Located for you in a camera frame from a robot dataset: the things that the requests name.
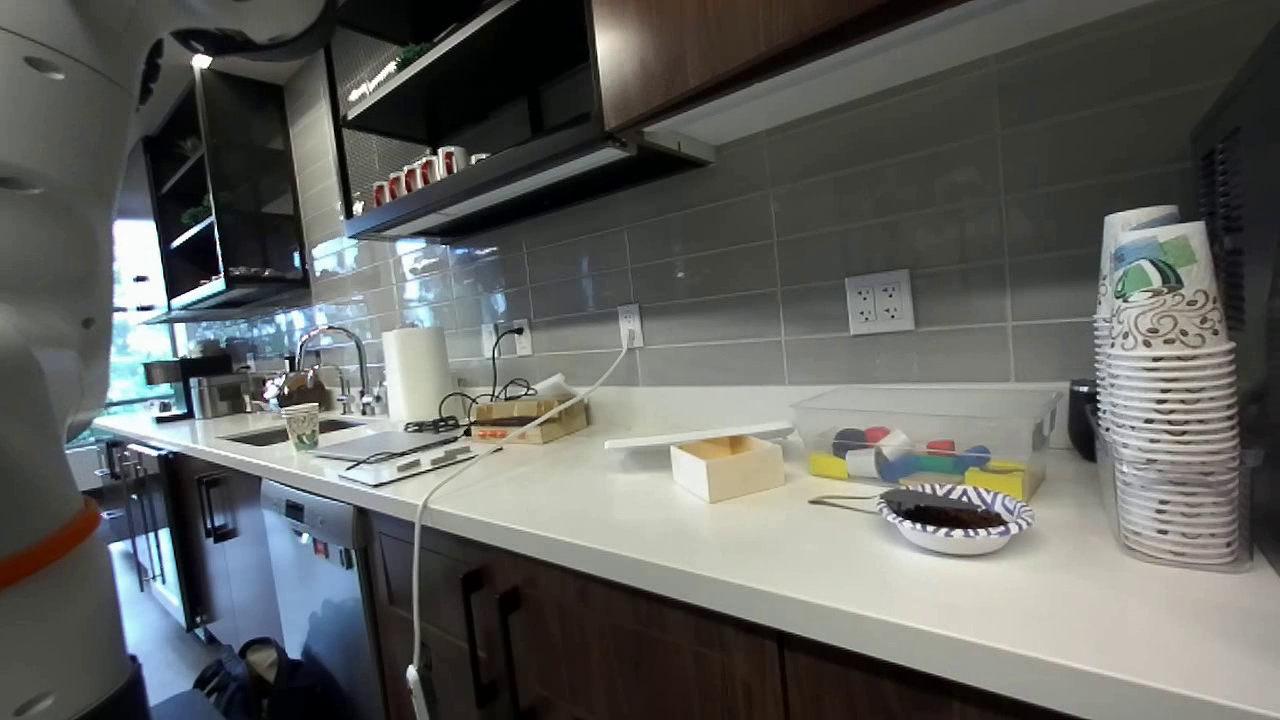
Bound stack of patterned paper cups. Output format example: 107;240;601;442
1097;199;1182;274
1086;217;1250;573

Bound brown cardboard box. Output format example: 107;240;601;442
473;376;575;428

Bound clear plastic bin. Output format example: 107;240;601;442
790;380;1071;508

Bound long white power cable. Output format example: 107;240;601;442
400;339;633;720

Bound white paper towel roll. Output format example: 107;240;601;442
379;326;454;428

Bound upper cupboard body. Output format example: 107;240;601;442
325;0;713;249

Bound grey dishwasher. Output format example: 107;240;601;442
254;477;370;700

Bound metal spoon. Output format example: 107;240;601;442
803;489;892;520

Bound blue block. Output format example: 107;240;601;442
872;447;996;489

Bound wooden cupboard door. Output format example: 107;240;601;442
587;0;969;140
279;49;355;249

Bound chrome sink faucet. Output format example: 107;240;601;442
299;319;385;419

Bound white empty wall outlet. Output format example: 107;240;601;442
838;267;918;339

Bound wooden box with red print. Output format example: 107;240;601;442
464;396;601;447

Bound steel kitchen sink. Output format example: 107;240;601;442
216;411;368;453

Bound black bag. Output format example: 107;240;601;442
187;635;359;720

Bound flat white lid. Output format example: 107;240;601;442
601;419;798;458

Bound white round toy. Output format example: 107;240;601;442
872;424;918;466

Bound dark brown lower cupboard door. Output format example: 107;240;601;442
781;631;1076;720
487;549;790;720
365;508;500;720

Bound white whiteboard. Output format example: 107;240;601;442
335;435;480;492

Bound steel countertop appliance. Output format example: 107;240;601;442
140;350;251;424

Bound patterned paper bowl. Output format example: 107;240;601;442
872;482;1039;560

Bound yellow block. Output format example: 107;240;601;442
958;461;1047;508
798;447;856;485

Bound black coffee machine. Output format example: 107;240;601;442
1189;21;1280;582

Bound dark open shelf cabinet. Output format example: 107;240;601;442
140;66;317;326

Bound black lower door handle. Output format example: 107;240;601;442
454;564;492;712
492;585;533;720

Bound black power adapter cable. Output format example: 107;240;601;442
431;319;539;434

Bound small light wooden box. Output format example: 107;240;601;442
668;434;787;508

